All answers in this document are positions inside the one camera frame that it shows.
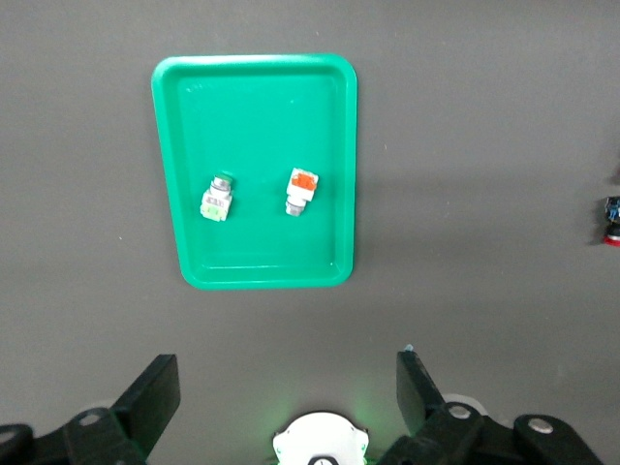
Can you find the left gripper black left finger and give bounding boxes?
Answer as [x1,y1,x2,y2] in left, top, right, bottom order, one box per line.
[0,353,181,465]

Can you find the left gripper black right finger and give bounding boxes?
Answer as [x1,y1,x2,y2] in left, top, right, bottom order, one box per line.
[377,351,605,465]

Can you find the green block push button switch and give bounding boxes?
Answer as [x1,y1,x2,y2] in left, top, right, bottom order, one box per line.
[199,171,235,223]

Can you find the orange block push button switch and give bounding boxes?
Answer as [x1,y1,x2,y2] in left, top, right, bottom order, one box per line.
[284,167,321,217]

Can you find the red cap push button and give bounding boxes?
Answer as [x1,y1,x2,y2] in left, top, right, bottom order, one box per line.
[602,195,620,247]

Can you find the dark grey table mat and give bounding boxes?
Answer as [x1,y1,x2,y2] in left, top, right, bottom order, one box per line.
[0,0,620,465]

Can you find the green plastic tray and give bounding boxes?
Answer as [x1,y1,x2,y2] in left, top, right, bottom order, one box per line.
[150,52,358,291]

